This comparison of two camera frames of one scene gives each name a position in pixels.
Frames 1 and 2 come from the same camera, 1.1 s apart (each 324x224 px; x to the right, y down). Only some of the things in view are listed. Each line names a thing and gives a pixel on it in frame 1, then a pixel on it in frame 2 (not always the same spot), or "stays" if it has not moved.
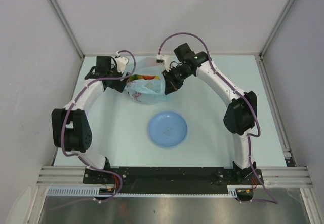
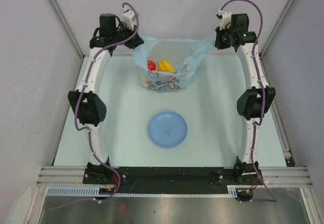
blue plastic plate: [167, 129] stays
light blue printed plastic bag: [146, 84] to [183, 54]
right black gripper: [171, 84] to [217, 43]
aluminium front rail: [274, 176] stays
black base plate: [173, 178] stays
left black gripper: [119, 85] to [135, 41]
